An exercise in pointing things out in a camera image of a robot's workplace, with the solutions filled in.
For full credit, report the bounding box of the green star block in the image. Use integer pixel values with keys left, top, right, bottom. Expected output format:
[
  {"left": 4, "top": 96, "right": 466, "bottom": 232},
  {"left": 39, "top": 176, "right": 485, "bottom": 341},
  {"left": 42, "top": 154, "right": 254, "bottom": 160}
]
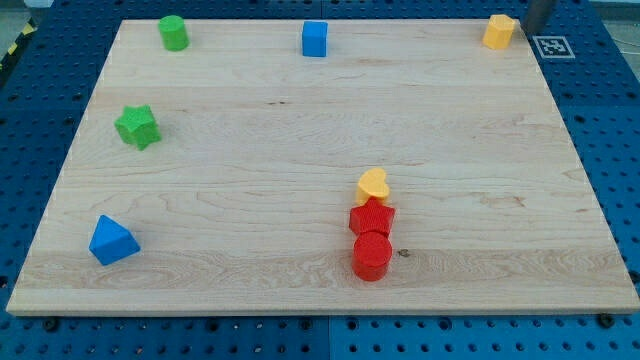
[{"left": 114, "top": 104, "right": 162, "bottom": 151}]

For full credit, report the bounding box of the green cylinder block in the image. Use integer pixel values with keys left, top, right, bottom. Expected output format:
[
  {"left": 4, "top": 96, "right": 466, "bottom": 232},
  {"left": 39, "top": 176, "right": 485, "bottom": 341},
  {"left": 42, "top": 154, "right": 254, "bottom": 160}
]
[{"left": 158, "top": 15, "right": 190, "bottom": 51}]

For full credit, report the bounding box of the blue triangle block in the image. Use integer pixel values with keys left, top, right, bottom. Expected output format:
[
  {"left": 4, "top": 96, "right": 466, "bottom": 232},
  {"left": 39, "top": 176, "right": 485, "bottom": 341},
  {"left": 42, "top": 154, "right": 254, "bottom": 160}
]
[{"left": 89, "top": 215, "right": 141, "bottom": 266}]

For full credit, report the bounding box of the yellow heart block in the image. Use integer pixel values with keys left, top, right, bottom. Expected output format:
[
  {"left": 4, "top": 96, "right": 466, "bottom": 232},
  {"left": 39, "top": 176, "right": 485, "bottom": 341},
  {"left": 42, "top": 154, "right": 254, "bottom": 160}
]
[{"left": 355, "top": 167, "right": 390, "bottom": 205}]

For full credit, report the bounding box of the red star block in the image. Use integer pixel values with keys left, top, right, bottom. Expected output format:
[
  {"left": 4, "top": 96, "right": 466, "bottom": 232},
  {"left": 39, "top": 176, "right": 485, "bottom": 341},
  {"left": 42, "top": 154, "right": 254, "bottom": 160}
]
[{"left": 349, "top": 197, "right": 396, "bottom": 237}]

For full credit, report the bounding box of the white fiducial marker tag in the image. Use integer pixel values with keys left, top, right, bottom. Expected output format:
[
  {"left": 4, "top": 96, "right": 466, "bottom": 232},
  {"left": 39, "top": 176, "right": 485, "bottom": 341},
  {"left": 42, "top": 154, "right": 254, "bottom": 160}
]
[{"left": 532, "top": 36, "right": 575, "bottom": 59}]

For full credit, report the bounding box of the red cylinder block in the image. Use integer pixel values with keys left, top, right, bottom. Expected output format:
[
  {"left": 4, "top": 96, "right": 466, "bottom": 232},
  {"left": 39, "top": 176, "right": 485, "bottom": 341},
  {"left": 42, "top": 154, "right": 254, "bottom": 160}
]
[{"left": 352, "top": 232, "right": 392, "bottom": 282}]

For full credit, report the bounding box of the blue cube block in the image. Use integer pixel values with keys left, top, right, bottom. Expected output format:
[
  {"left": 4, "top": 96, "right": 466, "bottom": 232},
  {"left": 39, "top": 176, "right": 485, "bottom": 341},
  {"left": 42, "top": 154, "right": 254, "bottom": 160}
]
[{"left": 302, "top": 21, "right": 328, "bottom": 57}]

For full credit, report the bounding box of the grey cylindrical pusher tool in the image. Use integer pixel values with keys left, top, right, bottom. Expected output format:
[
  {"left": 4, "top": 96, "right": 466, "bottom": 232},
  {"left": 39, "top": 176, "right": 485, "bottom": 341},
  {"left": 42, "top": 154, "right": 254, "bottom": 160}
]
[{"left": 521, "top": 0, "right": 557, "bottom": 35}]

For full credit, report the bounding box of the wooden board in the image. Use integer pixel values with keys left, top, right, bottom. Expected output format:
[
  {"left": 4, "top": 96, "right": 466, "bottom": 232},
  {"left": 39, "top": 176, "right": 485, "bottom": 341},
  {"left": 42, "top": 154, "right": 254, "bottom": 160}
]
[{"left": 7, "top": 20, "right": 639, "bottom": 316}]

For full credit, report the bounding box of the yellow hexagon block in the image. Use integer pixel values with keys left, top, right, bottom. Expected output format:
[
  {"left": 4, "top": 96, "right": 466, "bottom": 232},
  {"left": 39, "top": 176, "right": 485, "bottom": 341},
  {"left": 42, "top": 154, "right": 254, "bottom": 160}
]
[{"left": 482, "top": 14, "right": 516, "bottom": 50}]

